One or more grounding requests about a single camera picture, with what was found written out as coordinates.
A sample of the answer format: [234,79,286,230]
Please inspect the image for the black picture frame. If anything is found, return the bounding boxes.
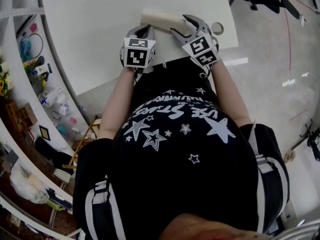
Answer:
[38,124,52,142]

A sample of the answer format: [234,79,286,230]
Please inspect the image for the wooden rack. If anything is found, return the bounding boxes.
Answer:
[61,115,102,171]

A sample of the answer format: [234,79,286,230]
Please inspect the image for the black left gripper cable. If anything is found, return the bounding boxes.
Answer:
[133,66,145,85]

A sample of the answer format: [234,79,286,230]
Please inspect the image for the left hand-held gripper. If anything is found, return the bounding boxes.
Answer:
[119,24,157,68]

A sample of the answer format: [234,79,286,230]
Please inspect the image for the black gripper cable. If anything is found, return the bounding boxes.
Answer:
[133,66,145,85]
[199,64,214,80]

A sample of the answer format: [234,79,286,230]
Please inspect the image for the white shelving unit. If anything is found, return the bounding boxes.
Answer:
[0,0,101,240]

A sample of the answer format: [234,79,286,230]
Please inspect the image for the white table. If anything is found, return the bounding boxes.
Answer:
[41,0,239,97]

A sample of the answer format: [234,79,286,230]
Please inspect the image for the teal bottle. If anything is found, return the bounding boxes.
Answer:
[19,32,32,63]

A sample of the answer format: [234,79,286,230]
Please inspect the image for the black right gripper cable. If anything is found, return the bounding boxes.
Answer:
[199,64,214,80]

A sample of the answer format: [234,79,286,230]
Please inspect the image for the large clear plastic bag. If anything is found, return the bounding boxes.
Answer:
[9,163,50,205]

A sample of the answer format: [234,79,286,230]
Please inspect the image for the black tripod stand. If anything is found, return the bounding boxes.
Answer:
[284,118,320,163]

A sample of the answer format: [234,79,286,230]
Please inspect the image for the person's right forearm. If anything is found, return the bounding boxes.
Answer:
[211,58,252,129]

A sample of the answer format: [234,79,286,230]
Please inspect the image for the black white-striped harness vest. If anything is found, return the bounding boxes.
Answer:
[72,122,291,240]

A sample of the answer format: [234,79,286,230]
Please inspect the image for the white plastic bags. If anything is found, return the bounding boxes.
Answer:
[39,88,70,115]

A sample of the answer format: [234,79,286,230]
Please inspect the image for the person's black star-print shirt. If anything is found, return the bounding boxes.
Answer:
[109,58,260,235]

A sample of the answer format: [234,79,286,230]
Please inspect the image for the wooden compartment box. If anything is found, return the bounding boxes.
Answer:
[5,101,39,133]

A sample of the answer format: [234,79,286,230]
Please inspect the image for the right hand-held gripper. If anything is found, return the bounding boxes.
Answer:
[170,14,221,68]

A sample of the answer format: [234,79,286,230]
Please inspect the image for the black wire hoop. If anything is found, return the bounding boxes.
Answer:
[29,32,45,60]

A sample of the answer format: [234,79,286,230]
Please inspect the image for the black cloth bag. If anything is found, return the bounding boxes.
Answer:
[34,136,76,169]

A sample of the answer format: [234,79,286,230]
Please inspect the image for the person's face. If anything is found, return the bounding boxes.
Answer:
[159,213,274,240]

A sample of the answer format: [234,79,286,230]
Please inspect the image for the person's left forearm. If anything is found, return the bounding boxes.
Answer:
[98,66,137,140]

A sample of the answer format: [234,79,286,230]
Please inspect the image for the white curved plastic part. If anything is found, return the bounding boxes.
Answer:
[140,8,187,35]

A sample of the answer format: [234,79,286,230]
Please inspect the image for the yellow artificial flowers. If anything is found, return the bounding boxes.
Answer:
[0,71,11,98]

